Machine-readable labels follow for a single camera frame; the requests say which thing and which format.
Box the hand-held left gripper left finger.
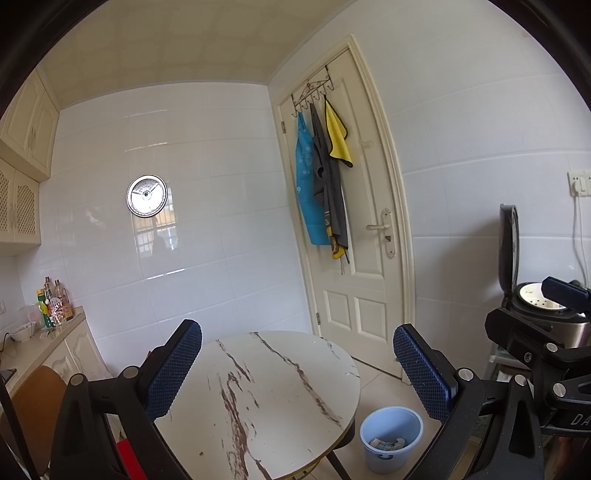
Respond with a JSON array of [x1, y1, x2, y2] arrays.
[[48, 318, 232, 480]]

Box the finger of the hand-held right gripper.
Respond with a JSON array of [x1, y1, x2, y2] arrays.
[[541, 276, 591, 312], [485, 307, 591, 403]]

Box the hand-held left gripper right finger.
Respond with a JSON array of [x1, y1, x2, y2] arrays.
[[392, 323, 546, 480]]

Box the light blue plastic bucket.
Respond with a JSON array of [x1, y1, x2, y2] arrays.
[[359, 406, 424, 475]]

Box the person's right forearm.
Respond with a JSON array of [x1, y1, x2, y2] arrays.
[[551, 436, 585, 480]]

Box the black rice cooker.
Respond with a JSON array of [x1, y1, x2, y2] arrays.
[[498, 204, 591, 350]]

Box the cream counter cabinet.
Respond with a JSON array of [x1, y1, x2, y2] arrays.
[[0, 307, 110, 408]]

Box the red stool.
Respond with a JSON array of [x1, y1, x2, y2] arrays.
[[115, 438, 154, 480]]

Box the white panel door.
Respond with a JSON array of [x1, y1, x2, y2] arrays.
[[272, 34, 416, 382]]

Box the round marble table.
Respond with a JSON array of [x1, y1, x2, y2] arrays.
[[152, 330, 362, 480]]

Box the bottles on counter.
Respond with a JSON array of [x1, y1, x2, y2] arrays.
[[54, 279, 75, 322]]

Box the green dish soap bottle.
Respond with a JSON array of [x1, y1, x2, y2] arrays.
[[36, 290, 52, 329]]

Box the white patterned bowl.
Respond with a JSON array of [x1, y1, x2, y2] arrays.
[[10, 322, 38, 343]]

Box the grey apron yellow hem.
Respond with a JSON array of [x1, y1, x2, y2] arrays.
[[310, 102, 351, 274]]

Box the blue apron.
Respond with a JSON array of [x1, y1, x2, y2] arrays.
[[295, 111, 332, 247]]

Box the cream lattice door cabinet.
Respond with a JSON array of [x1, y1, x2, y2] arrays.
[[0, 159, 42, 257]]

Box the yellow cloth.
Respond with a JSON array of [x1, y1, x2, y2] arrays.
[[324, 95, 354, 168]]

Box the cream upper cabinet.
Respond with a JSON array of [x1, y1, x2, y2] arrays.
[[0, 67, 61, 182]]

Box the metal over-door hook rack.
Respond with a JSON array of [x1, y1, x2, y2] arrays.
[[290, 65, 342, 119]]

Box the white power cable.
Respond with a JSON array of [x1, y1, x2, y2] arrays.
[[571, 196, 588, 274]]

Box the white wall socket with plug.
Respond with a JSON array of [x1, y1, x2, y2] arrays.
[[567, 169, 591, 199]]

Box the cream door handle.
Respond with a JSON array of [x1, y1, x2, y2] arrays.
[[366, 208, 398, 258]]

